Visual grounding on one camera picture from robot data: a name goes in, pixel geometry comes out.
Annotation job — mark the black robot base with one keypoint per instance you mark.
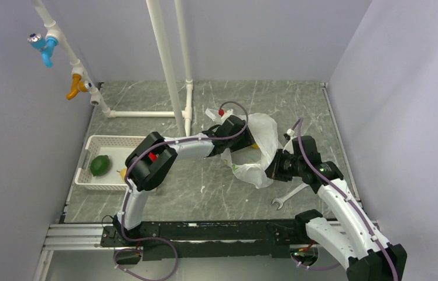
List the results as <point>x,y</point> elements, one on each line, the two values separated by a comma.
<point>207,239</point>

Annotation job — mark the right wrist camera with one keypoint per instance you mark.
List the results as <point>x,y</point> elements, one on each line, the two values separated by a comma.
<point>292,141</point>

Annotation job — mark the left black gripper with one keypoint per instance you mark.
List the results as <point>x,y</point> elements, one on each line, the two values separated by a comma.
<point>247,140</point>

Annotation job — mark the red fake fruit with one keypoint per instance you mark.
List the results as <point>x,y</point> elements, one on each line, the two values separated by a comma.
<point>152,156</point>

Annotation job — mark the white PVC pipe frame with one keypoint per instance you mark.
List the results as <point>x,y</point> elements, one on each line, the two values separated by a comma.
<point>183,116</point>

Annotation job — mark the silver wrench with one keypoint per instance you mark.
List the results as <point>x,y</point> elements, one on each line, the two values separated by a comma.
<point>281,200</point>

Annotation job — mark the yellow fake pear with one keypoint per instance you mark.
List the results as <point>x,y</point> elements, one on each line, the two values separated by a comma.
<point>122,174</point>

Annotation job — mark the white plastic bag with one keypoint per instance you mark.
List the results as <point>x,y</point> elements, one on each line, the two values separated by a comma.
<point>248,164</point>

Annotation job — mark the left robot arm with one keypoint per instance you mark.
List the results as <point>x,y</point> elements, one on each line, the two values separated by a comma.
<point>149,163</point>

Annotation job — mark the blue valve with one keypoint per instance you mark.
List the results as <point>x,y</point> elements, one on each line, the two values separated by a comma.
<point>45,45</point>

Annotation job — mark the orange valve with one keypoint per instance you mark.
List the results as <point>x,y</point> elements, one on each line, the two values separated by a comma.
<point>78,85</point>

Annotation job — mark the green fake fruit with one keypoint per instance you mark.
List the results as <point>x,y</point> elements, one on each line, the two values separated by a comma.
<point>100,165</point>

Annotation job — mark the white plastic basket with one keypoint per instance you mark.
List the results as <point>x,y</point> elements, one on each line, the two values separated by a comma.
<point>118,149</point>

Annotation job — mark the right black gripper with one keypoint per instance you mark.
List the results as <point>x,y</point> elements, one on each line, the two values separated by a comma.
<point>274,170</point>

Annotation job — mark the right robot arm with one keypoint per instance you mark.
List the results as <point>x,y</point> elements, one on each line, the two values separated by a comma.
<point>362,250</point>

